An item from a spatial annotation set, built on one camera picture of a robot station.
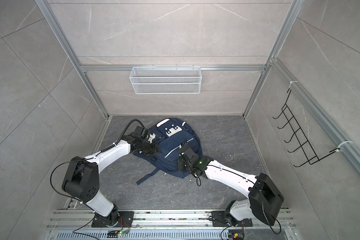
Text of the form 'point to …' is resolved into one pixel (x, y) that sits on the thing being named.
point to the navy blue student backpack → (170, 134)
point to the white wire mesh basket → (166, 80)
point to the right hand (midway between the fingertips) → (179, 162)
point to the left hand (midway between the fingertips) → (161, 147)
